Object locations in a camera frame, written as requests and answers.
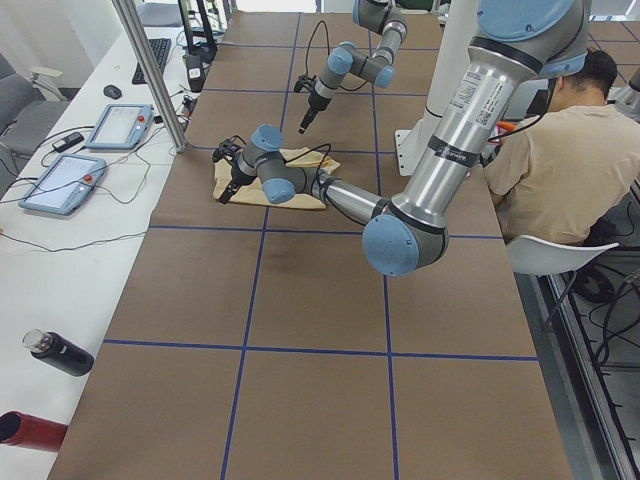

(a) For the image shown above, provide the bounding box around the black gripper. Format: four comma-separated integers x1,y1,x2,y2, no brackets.
215,162,255,204
298,92,330,131

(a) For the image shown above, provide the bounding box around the teach pendant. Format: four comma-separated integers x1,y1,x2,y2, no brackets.
85,104,153,151
18,154,107,216

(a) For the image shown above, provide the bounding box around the red bottle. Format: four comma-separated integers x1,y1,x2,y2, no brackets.
1,411,68,452

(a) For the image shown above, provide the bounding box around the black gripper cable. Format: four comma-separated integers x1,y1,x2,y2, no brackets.
279,142,334,191
303,19,374,92

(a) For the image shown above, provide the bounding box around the black camera mount wrist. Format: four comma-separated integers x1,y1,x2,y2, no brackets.
293,74,316,93
211,136,245,163

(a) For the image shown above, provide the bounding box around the near teach pendant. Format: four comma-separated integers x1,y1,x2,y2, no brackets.
18,154,107,216

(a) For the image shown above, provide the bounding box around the black keyboard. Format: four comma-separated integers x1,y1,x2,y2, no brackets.
131,37,173,85

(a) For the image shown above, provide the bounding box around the white plastic chair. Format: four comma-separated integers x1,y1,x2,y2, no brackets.
504,233,620,334

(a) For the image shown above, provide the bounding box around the aluminium frame post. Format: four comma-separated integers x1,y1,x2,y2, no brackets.
112,0,187,153

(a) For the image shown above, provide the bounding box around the black machine with label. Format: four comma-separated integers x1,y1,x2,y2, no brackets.
178,0,217,93

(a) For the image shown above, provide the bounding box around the far teach pendant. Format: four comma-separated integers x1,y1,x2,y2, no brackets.
85,104,153,151

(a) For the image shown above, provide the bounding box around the black computer mouse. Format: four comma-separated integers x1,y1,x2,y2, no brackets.
103,84,122,100

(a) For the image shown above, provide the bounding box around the black insulated water bottle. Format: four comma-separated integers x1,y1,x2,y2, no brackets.
22,329,94,377

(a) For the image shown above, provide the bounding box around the person in beige shirt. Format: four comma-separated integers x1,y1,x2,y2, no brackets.
484,49,639,246

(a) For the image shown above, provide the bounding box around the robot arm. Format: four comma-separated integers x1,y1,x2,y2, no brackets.
294,1,408,134
212,1,591,276

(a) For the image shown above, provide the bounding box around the brown paper table cover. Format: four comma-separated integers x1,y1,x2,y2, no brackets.
51,13,571,479

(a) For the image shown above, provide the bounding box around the beige long-sleeve graphic shirt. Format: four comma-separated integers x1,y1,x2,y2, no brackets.
213,148,341,210

